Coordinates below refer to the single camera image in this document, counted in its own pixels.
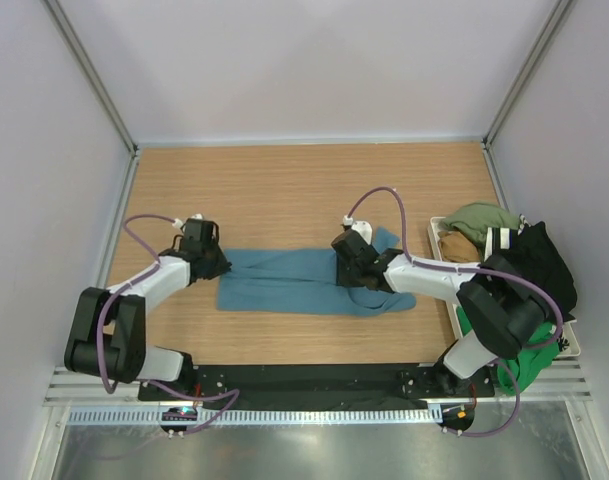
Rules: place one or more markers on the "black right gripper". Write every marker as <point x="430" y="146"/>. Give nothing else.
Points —
<point x="342" y="278"/>

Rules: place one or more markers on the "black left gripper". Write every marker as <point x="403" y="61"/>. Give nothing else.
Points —
<point x="222" y="264"/>

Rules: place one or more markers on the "blue tank top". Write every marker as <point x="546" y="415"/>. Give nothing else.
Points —
<point x="300" y="281"/>

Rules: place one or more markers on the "tan garment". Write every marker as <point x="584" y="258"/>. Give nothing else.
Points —
<point x="456" y="248"/>

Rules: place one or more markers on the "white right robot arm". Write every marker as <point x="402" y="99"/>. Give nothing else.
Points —
<point x="507" y="313"/>

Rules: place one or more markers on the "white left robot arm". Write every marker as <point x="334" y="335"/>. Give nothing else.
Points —
<point x="108" y="337"/>

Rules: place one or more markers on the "olive green garment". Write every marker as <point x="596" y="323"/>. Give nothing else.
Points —
<point x="474" y="220"/>

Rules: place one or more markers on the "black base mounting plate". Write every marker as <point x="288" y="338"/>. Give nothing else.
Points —
<point x="320" y="388"/>

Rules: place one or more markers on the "black garment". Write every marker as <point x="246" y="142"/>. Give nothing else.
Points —
<point x="533" y="254"/>

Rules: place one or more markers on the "white laundry tray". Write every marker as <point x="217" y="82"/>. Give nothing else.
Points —
<point x="568" y="341"/>

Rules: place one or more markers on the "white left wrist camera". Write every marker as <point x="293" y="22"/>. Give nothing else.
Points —
<point x="178" y="223"/>

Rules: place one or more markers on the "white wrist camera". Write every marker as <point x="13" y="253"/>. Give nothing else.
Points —
<point x="363" y="228"/>
<point x="178" y="223"/>

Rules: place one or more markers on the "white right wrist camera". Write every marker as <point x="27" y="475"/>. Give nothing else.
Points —
<point x="363" y="228"/>

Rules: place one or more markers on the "white slotted cable duct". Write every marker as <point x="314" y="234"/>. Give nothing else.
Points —
<point x="167" y="415"/>

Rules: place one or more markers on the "left aluminium frame post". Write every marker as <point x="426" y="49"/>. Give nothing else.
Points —
<point x="75" y="45"/>

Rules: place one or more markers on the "aluminium frame post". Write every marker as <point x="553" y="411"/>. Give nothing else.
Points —
<point x="544" y="39"/>
<point x="75" y="45"/>

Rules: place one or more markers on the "right aluminium frame post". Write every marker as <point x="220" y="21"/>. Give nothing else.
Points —
<point x="544" y="39"/>

